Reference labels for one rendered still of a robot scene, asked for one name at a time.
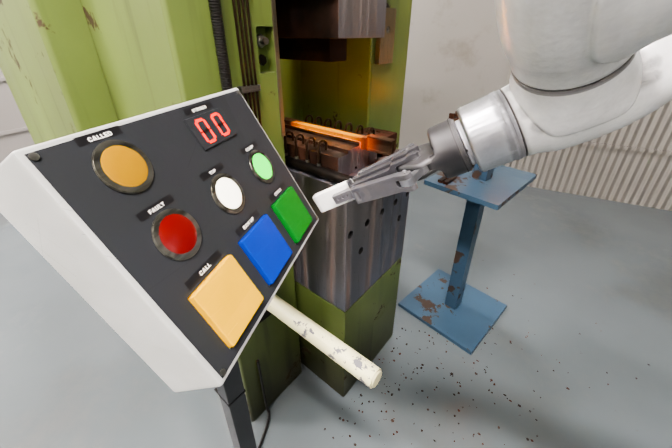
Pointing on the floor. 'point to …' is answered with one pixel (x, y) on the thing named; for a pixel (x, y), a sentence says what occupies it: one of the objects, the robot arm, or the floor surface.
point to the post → (240, 420)
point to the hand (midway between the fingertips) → (336, 196)
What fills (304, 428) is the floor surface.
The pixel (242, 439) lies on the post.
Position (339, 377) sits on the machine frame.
